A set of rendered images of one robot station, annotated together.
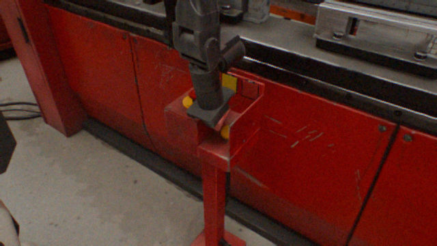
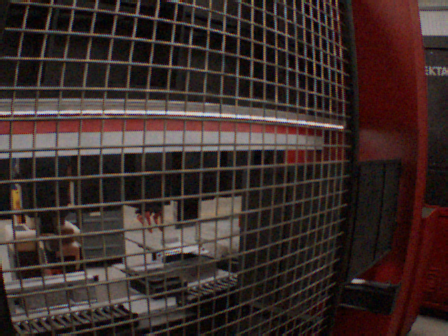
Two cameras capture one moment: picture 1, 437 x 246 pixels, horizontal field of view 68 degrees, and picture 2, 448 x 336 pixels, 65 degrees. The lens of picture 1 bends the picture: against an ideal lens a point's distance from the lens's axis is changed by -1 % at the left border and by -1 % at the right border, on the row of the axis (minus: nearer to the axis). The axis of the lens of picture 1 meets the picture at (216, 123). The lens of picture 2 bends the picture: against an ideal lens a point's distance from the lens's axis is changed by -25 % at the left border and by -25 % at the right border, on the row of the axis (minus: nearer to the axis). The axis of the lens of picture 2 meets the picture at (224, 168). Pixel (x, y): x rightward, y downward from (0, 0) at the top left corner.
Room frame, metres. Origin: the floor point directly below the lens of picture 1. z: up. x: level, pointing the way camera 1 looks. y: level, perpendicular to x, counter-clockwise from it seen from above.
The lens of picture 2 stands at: (1.44, -1.42, 1.42)
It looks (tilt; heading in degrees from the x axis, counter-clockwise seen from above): 5 degrees down; 95
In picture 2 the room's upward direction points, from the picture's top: 2 degrees clockwise
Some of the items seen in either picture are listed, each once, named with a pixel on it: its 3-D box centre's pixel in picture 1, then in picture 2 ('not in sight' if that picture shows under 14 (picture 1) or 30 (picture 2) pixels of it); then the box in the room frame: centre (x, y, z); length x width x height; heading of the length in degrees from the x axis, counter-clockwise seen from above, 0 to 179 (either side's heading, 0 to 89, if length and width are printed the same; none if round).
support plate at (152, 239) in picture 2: not in sight; (158, 241); (1.06, 0.14, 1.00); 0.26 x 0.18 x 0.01; 144
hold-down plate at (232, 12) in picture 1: (201, 8); not in sight; (1.11, 0.05, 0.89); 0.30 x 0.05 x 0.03; 54
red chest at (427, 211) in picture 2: not in sight; (390, 280); (2.34, 1.05, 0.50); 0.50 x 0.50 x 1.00; 54
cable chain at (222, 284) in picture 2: not in sight; (235, 286); (1.38, -0.35, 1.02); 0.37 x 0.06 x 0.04; 54
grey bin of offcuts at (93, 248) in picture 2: not in sight; (82, 229); (-0.39, 2.52, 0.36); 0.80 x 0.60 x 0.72; 48
